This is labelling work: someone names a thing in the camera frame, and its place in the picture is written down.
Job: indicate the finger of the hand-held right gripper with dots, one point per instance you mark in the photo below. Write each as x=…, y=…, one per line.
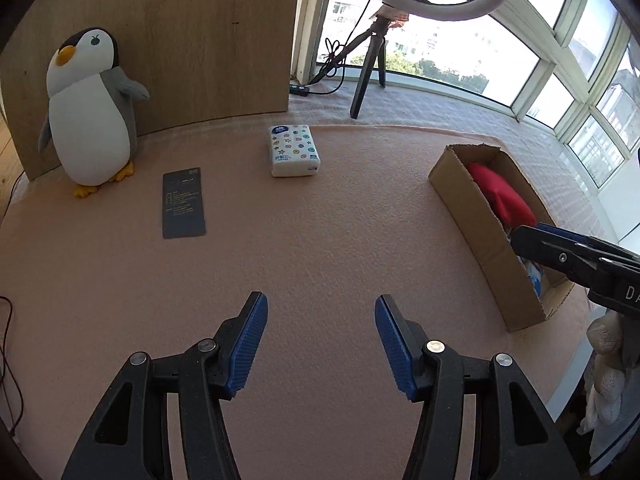
x=562, y=232
x=555, y=255

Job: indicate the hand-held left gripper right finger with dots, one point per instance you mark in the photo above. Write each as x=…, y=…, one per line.
x=395, y=350

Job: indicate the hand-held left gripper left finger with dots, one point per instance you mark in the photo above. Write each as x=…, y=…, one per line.
x=247, y=350

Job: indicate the red cloth pouch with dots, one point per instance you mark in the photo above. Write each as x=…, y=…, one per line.
x=500, y=195

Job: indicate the cardboard box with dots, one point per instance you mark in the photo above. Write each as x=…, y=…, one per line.
x=475, y=215

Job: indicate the person's right forearm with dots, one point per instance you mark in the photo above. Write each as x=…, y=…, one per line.
x=620, y=450

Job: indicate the person's right hand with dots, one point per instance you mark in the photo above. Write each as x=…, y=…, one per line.
x=607, y=360

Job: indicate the white spray can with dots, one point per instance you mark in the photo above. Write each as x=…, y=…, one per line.
x=534, y=274

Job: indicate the pink foam mat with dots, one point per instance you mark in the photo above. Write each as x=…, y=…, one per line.
x=325, y=220

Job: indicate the dark grey card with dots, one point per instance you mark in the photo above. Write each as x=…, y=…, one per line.
x=184, y=205

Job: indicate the patterned tissue pack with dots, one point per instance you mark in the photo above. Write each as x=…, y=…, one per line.
x=294, y=150

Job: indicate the black tripod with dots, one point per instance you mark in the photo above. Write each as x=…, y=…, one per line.
x=362, y=90

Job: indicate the black inline remote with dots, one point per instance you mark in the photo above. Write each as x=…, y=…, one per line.
x=299, y=90

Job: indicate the penguin plush toy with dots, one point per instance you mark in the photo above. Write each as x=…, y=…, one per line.
x=90, y=125

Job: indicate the wooden back board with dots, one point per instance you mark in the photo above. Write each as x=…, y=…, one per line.
x=200, y=35

